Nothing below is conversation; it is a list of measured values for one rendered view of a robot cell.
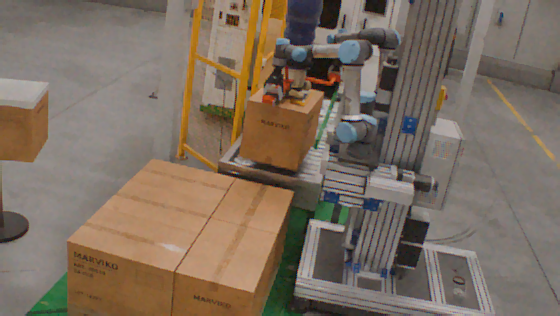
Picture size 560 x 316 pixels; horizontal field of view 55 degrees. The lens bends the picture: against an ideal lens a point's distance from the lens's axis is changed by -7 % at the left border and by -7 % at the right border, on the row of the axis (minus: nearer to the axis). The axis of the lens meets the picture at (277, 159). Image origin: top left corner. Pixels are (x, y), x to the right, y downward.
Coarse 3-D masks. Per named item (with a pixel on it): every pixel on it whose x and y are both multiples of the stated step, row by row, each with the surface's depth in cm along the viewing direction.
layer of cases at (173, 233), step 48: (144, 192) 341; (192, 192) 351; (240, 192) 362; (288, 192) 373; (96, 240) 284; (144, 240) 292; (192, 240) 300; (240, 240) 309; (96, 288) 286; (144, 288) 279; (192, 288) 273; (240, 288) 268
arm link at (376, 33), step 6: (366, 30) 348; (372, 30) 345; (378, 30) 345; (330, 36) 376; (336, 36) 374; (342, 36) 368; (348, 36) 362; (354, 36) 357; (360, 36) 350; (366, 36) 347; (372, 36) 345; (378, 36) 344; (384, 36) 345; (330, 42) 377; (336, 42) 375; (342, 42) 370; (372, 42) 347; (378, 42) 346
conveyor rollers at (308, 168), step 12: (324, 108) 559; (336, 108) 566; (324, 132) 493; (324, 144) 467; (312, 156) 436; (264, 168) 405; (276, 168) 405; (300, 168) 412; (312, 168) 418; (312, 180) 401
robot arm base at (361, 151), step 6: (348, 144) 315; (354, 144) 311; (360, 144) 309; (366, 144) 309; (348, 150) 314; (354, 150) 311; (360, 150) 310; (366, 150) 310; (372, 150) 315; (354, 156) 311; (360, 156) 310; (366, 156) 311
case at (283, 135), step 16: (256, 96) 375; (288, 96) 387; (320, 96) 401; (256, 112) 367; (272, 112) 364; (288, 112) 361; (304, 112) 360; (256, 128) 371; (272, 128) 368; (288, 128) 365; (304, 128) 362; (256, 144) 374; (272, 144) 371; (288, 144) 369; (304, 144) 378; (256, 160) 378; (272, 160) 375; (288, 160) 372
